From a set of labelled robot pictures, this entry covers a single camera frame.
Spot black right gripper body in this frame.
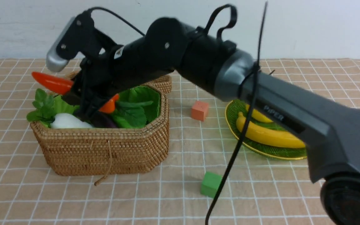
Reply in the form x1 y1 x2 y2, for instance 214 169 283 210
55 9 127 122

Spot orange toy carrot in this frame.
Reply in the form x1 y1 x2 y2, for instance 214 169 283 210
31 72 154 128

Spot purple toy eggplant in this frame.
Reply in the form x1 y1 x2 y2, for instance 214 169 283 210
90 111 118 128

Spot white toy radish with leaves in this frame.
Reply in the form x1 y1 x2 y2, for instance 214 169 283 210
26 88 93 129

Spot yellow toy banana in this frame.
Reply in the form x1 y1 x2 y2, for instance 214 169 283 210
245 122 305 148

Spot yellow toy lemon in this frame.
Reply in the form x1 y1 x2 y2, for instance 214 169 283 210
252 109 273 123

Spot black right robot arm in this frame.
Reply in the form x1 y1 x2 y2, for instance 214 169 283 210
46 4 360 225

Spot woven rattan basket green lining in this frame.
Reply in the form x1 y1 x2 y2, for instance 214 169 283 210
30 71 170 177

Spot orange foam cube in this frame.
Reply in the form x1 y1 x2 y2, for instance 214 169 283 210
191 101 209 122

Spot green glass leaf plate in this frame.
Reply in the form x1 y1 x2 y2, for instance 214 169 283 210
225 100 307 160

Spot green foam cube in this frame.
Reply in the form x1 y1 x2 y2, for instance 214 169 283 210
200 171 222 198

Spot black cable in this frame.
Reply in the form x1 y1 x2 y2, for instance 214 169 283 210
205 2 268 225

